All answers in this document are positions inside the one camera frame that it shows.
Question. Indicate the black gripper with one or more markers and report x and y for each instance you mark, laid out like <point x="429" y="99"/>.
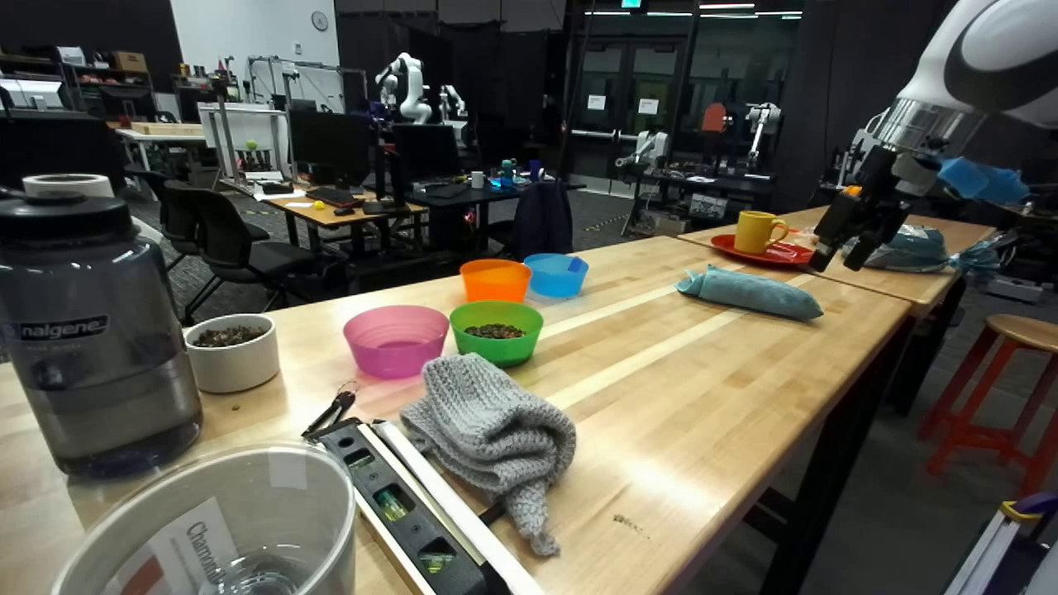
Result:
<point x="871" y="202"/>

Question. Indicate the blue cloth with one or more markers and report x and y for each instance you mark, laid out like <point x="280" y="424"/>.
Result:
<point x="748" y="294"/>

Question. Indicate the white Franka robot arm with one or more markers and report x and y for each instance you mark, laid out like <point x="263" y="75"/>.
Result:
<point x="993" y="53"/>

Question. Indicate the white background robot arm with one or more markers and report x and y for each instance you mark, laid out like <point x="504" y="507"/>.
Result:
<point x="451" y="103"/>
<point x="654" y="152"/>
<point x="409" y="89"/>
<point x="761" y="121"/>

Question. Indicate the short wooden table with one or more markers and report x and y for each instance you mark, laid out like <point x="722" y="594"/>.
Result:
<point x="904" y="285"/>

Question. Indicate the bagged stack of blue cloths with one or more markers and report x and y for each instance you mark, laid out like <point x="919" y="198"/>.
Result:
<point x="913" y="254"/>

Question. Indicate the red plate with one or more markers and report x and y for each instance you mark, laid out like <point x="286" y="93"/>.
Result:
<point x="770" y="258"/>

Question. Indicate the yellow mug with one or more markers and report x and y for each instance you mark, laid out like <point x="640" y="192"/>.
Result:
<point x="754" y="233"/>

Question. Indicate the crumpled blue plastic wrap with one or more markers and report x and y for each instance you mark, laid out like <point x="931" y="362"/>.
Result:
<point x="977" y="258"/>

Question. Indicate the wooden stool with red legs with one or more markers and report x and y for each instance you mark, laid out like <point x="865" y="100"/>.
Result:
<point x="1027" y="331"/>

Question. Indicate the long wooden table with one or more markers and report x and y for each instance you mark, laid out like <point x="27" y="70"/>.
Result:
<point x="682" y="419"/>

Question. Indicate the blue plastic bowl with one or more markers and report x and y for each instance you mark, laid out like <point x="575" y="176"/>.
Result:
<point x="558" y="280"/>

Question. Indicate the robot cart platform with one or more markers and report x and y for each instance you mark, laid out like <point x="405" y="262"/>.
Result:
<point x="1013" y="550"/>

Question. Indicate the orange plastic bowl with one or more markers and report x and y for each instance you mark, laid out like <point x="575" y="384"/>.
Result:
<point x="493" y="283"/>

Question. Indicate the green plastic bowl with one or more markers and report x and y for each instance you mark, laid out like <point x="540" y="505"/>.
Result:
<point x="498" y="337"/>

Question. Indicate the grey knitted beanie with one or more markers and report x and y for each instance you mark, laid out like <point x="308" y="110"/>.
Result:
<point x="490" y="435"/>

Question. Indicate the black computer monitor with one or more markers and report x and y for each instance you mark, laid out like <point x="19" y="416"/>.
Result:
<point x="429" y="153"/>
<point x="333" y="152"/>

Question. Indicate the pink plastic bowl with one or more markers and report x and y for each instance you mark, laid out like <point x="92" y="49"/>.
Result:
<point x="396" y="347"/>

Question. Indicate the black spirit level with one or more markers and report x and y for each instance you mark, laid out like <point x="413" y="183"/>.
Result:
<point x="400" y="518"/>

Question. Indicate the background wooden desk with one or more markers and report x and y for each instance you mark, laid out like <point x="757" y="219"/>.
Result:
<point x="320" y="211"/>

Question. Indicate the black office chair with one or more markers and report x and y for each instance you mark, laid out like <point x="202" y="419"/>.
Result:
<point x="218" y="233"/>

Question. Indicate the large white bucket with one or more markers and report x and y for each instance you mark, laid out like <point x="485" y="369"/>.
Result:
<point x="218" y="518"/>

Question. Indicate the white tape roll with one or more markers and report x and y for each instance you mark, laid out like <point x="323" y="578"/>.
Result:
<point x="66" y="187"/>

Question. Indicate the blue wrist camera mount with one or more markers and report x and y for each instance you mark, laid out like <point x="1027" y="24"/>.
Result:
<point x="979" y="183"/>

